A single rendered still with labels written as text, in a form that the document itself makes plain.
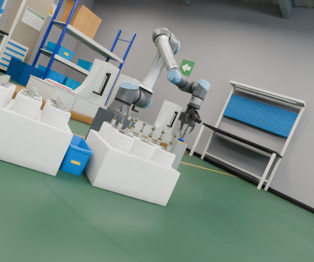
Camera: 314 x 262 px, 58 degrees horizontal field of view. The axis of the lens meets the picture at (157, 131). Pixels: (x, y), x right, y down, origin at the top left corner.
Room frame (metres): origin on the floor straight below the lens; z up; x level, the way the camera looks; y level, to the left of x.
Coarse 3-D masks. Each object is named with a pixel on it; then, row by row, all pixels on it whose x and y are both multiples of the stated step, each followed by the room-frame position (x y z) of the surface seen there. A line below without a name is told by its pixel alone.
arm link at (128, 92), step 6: (126, 84) 1.79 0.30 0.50; (132, 84) 1.79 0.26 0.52; (120, 90) 1.80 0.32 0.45; (126, 90) 1.79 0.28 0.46; (132, 90) 1.80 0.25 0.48; (138, 90) 1.85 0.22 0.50; (120, 96) 1.79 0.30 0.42; (126, 96) 1.79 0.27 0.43; (132, 96) 1.81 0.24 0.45; (138, 96) 1.85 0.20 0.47; (132, 102) 1.87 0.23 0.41
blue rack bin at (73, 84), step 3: (66, 78) 6.15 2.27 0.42; (69, 78) 6.16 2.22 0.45; (63, 81) 6.18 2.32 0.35; (66, 81) 6.14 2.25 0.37; (69, 81) 6.19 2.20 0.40; (72, 81) 6.25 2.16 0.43; (75, 81) 6.31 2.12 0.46; (63, 84) 6.16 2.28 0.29; (66, 84) 6.16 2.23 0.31; (69, 84) 6.22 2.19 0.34; (72, 84) 6.28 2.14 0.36; (75, 84) 6.35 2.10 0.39; (78, 84) 6.41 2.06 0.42; (69, 87) 6.25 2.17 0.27; (72, 87) 6.32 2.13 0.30; (75, 87) 6.37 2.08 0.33
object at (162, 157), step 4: (160, 148) 1.38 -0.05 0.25; (156, 152) 1.38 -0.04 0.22; (160, 152) 1.36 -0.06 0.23; (164, 152) 1.35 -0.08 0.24; (168, 152) 1.36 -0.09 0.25; (156, 156) 1.37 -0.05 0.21; (160, 156) 1.36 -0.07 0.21; (164, 156) 1.35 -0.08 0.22; (168, 156) 1.35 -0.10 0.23; (172, 156) 1.36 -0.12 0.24; (156, 160) 1.36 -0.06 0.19; (160, 160) 1.35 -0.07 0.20; (164, 160) 1.35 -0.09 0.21; (168, 160) 1.35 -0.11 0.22; (172, 160) 1.37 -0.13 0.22; (160, 164) 1.35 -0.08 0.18; (164, 164) 1.35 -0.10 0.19; (168, 164) 1.36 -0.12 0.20
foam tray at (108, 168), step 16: (96, 144) 1.34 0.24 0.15; (96, 160) 1.26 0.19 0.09; (112, 160) 1.20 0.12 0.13; (128, 160) 1.23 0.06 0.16; (144, 160) 1.27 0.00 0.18; (96, 176) 1.19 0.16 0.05; (112, 176) 1.22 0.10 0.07; (128, 176) 1.25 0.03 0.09; (144, 176) 1.28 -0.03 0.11; (160, 176) 1.32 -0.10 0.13; (176, 176) 1.36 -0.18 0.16; (128, 192) 1.26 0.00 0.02; (144, 192) 1.30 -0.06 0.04; (160, 192) 1.34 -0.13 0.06
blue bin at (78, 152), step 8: (72, 144) 1.50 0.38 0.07; (80, 144) 1.49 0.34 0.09; (72, 152) 1.22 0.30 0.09; (80, 152) 1.23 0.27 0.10; (88, 152) 1.24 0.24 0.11; (64, 160) 1.22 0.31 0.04; (72, 160) 1.23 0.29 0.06; (80, 160) 1.24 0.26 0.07; (64, 168) 1.22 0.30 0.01; (72, 168) 1.23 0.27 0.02; (80, 168) 1.25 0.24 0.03
